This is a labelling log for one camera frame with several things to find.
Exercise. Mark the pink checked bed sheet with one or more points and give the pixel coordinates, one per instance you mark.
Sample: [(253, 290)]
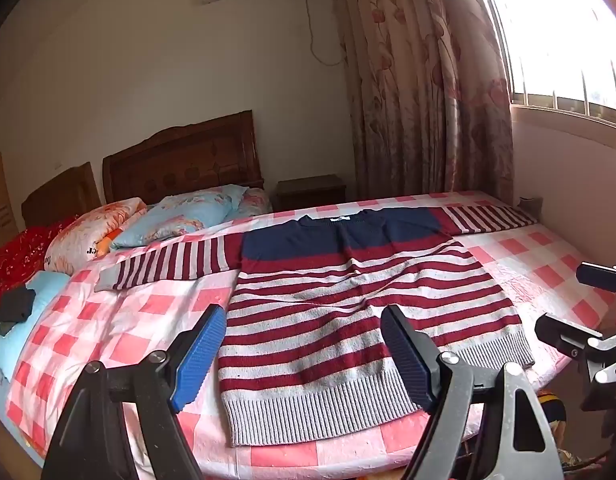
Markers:
[(138, 320)]

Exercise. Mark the small wooden headboard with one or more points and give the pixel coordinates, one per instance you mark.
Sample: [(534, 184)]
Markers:
[(63, 195)]

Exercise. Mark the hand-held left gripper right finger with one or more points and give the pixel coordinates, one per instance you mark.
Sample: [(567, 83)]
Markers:
[(407, 360)]

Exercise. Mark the dark wooden nightstand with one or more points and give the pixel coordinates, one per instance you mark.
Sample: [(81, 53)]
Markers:
[(308, 192)]

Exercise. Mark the small grey object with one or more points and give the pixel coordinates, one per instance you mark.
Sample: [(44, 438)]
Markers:
[(530, 206)]

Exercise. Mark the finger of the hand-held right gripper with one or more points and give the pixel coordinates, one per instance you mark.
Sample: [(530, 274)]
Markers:
[(597, 276), (562, 332)]

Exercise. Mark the red and grey striped sweater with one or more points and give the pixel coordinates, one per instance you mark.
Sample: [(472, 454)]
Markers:
[(338, 300)]

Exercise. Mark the red patterned quilt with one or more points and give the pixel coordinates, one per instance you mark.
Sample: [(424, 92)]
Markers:
[(18, 255)]

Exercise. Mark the orange floral pillow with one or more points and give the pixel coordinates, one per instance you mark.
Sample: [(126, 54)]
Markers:
[(88, 230)]

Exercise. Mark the light wooden wardrobe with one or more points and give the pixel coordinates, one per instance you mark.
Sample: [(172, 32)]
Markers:
[(0, 200)]

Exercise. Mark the dark cloth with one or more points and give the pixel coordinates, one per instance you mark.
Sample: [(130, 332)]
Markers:
[(15, 305)]

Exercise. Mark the light blue pillow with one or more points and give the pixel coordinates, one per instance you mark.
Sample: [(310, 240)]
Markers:
[(45, 300)]

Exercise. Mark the pink floral curtain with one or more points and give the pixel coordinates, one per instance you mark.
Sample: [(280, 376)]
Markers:
[(412, 85)]

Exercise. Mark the large carved wooden headboard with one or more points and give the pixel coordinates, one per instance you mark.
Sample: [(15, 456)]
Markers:
[(188, 160)]

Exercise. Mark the blue floral pillow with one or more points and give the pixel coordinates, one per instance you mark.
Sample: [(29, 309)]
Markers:
[(188, 215)]

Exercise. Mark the barred window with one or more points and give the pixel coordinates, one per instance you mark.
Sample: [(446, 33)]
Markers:
[(562, 35)]

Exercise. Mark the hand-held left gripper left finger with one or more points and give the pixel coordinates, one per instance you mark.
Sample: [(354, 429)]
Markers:
[(198, 355)]

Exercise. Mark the orange patterned object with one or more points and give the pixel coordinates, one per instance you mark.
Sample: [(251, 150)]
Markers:
[(552, 410)]

